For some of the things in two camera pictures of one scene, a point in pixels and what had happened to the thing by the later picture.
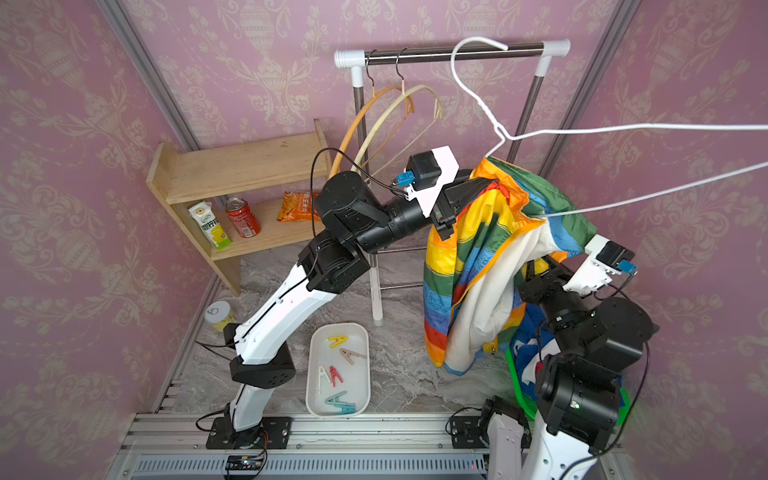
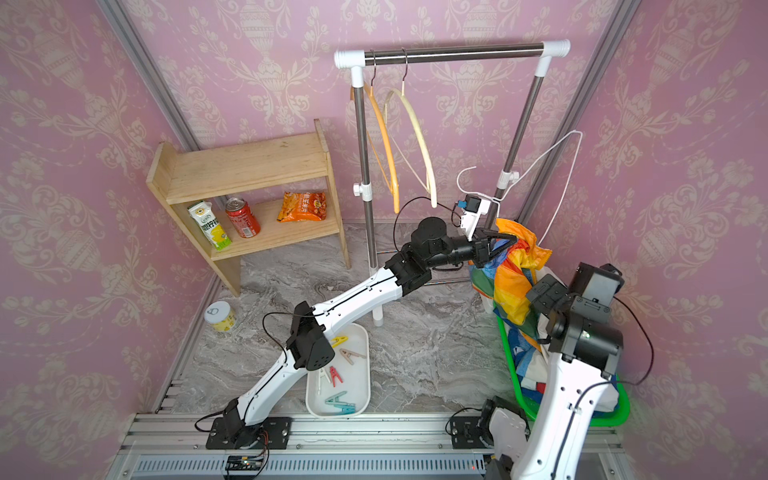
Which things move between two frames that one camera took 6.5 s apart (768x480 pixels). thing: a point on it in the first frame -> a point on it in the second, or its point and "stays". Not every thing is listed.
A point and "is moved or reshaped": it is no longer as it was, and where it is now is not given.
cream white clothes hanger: (372, 123) is moved or reshaped
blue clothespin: (347, 408) stays
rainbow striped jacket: (503, 222) is moved or reshaped
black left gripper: (453, 195) -> (479, 249)
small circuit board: (242, 462) stays
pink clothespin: (348, 353) stays
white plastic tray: (338, 371) stays
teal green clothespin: (335, 399) stays
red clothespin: (335, 373) stays
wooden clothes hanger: (348, 131) -> (386, 136)
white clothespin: (322, 372) stays
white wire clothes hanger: (501, 136) -> (506, 194)
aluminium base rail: (174, 447) stays
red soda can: (243, 218) stays
